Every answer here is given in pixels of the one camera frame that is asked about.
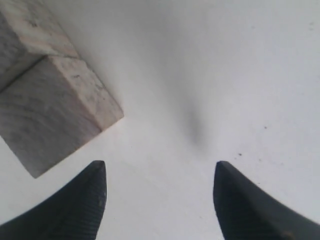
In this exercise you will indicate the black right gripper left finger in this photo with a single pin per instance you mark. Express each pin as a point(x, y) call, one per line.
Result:
point(74, 212)

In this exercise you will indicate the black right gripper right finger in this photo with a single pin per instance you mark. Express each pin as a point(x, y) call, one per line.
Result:
point(246, 212)

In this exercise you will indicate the medium wooden cube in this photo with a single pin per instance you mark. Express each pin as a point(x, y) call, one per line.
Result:
point(52, 110)

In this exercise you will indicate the second largest wooden cube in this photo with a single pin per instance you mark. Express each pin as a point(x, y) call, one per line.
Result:
point(28, 33)

